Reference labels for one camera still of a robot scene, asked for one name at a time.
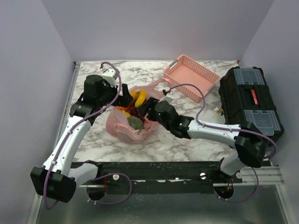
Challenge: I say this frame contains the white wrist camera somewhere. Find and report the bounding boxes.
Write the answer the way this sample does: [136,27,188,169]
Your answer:
[160,90,174,104]
[101,68,117,87]

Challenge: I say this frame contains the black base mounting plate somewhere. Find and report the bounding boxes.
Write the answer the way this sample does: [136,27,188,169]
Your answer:
[83,161,241,195]

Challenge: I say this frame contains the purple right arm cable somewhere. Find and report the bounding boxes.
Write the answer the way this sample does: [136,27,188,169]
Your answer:
[163,83,278,203]

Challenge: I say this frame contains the small yellow black object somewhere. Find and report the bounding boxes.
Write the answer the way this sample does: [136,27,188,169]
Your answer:
[214,107,224,116]

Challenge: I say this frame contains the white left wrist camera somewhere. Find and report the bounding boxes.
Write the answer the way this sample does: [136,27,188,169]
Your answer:
[101,68,117,87]

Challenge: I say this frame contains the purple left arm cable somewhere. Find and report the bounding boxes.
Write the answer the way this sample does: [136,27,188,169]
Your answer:
[43,62,133,210]

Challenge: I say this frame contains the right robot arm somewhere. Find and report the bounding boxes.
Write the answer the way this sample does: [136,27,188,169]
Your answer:
[137,98,268,183]

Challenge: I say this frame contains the dark red fake grapes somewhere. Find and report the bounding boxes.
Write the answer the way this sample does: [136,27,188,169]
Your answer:
[127,100,145,123]

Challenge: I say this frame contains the yellow fake banana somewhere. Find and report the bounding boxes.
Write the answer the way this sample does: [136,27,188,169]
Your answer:
[130,90,147,107]

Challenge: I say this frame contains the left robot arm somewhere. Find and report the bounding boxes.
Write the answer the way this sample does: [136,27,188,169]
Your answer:
[30,73,133,210]

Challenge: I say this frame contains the pink perforated plastic basket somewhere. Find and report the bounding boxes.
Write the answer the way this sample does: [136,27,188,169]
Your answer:
[164,55,221,103]

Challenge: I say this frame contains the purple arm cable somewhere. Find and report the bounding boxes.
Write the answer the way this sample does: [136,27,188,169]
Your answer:
[163,83,278,203]
[43,62,133,210]

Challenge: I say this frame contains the black plastic toolbox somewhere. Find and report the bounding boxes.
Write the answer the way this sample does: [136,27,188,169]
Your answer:
[218,66,285,142]

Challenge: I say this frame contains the green fake melon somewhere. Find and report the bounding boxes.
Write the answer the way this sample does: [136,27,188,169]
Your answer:
[127,116,144,130]

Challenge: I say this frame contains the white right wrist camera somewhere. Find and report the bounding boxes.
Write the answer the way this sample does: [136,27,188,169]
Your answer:
[160,90,174,104]

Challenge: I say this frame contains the pink plastic bag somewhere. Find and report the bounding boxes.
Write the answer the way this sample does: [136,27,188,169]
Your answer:
[106,78,171,144]

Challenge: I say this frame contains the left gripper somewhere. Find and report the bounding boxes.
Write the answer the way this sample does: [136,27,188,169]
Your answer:
[97,79,133,107]

